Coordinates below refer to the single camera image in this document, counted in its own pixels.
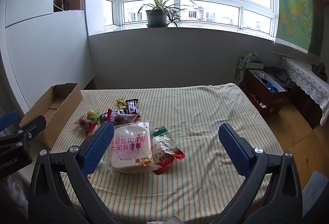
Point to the potted spider plant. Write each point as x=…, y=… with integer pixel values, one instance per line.
x=155, y=17

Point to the white cabinet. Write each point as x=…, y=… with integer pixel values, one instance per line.
x=38, y=47

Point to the yellow and blue wall poster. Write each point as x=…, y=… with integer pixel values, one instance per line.
x=295, y=8

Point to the red and green snack pouch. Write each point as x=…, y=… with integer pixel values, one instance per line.
x=164, y=147

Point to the red clear-wrapped dark cake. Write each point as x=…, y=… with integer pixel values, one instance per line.
x=120, y=119

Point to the black chocolate bar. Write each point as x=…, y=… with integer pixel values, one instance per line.
x=133, y=106
x=120, y=111

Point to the striped bed sheet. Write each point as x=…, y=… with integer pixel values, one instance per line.
x=192, y=116

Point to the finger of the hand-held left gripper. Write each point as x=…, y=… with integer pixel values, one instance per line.
x=7, y=120
x=33, y=126

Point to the sliced bread packet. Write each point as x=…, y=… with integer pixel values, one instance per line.
x=131, y=147

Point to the dark small ornament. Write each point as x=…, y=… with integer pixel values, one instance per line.
x=318, y=68

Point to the white lace tablecloth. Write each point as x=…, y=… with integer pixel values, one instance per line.
x=303, y=77

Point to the yellow candy wrapper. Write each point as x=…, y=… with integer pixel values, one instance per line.
x=120, y=103

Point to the green patterned bag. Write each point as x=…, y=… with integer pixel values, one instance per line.
x=241, y=70

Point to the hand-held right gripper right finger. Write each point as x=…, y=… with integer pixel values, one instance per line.
x=235, y=149

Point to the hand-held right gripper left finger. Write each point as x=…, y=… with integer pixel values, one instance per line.
x=99, y=147

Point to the red cardboard box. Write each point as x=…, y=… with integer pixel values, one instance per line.
x=264, y=93

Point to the red date snack packet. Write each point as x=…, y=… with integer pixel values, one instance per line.
x=83, y=122

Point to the green jelly cup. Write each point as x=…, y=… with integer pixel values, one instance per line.
x=93, y=114

